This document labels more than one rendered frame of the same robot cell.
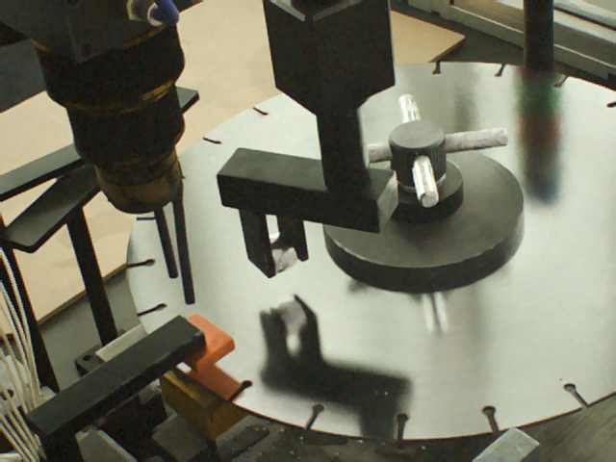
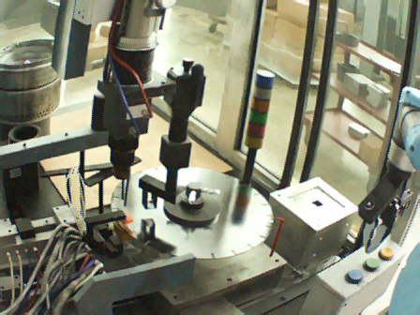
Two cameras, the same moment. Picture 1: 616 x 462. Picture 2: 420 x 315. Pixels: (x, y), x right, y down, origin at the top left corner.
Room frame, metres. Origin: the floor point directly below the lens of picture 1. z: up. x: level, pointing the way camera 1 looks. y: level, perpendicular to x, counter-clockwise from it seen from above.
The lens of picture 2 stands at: (-0.34, -0.04, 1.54)
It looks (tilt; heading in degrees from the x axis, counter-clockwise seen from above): 28 degrees down; 357
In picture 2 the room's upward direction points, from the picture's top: 9 degrees clockwise
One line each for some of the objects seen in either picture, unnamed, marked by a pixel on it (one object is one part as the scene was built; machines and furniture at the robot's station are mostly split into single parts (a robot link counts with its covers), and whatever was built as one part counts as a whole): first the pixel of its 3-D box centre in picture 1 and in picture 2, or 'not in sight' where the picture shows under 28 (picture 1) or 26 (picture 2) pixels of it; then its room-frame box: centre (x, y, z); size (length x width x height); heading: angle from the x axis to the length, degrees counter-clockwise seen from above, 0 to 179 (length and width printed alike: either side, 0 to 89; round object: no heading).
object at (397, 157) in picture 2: not in sight; (403, 154); (0.42, -0.44, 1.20); 0.08 x 0.08 x 0.05
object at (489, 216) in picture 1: (421, 197); (191, 202); (0.55, -0.06, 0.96); 0.11 x 0.11 x 0.03
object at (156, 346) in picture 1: (141, 415); (108, 229); (0.43, 0.09, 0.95); 0.10 x 0.03 x 0.07; 127
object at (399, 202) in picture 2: not in sight; (395, 189); (0.42, -0.45, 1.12); 0.09 x 0.08 x 0.12; 127
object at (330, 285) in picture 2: not in sight; (356, 285); (0.46, -0.48, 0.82); 0.28 x 0.11 x 0.15; 127
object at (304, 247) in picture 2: not in sight; (309, 227); (0.70, -0.36, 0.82); 0.18 x 0.18 x 0.15; 37
